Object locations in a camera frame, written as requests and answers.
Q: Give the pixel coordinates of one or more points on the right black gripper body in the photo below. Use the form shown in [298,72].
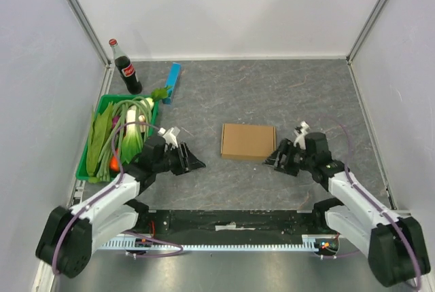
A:
[287,157]

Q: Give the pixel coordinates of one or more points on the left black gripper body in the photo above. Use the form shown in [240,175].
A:
[173,159]

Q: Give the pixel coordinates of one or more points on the brown cardboard box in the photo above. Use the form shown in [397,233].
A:
[247,142]

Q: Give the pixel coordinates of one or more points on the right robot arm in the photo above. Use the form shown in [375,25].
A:
[393,245]

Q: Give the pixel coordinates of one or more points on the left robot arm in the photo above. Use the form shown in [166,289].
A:
[72,235]

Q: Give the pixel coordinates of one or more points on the white green bok choy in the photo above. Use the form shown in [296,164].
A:
[132,142]

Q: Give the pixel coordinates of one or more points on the orange carrot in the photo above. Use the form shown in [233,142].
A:
[114,164]

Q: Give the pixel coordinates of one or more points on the white radish with leaves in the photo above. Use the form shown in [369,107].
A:
[157,95]

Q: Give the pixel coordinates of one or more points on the purple eggplant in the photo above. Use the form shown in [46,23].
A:
[115,120]

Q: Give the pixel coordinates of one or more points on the green long beans bundle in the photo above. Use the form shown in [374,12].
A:
[117,133]

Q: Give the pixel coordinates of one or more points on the green leafy vegetable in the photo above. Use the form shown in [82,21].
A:
[100,129]

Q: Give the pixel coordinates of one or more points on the blue rectangular block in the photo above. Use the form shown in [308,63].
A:
[171,82]

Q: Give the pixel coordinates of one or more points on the cola glass bottle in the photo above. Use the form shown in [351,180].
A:
[125,68]

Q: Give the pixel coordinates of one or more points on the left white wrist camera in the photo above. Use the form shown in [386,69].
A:
[170,136]

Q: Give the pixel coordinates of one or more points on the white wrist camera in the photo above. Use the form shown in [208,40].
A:
[301,131]
[170,136]

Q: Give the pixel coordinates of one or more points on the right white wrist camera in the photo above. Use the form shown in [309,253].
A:
[301,131]

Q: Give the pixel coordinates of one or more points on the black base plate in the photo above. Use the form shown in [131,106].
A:
[231,227]

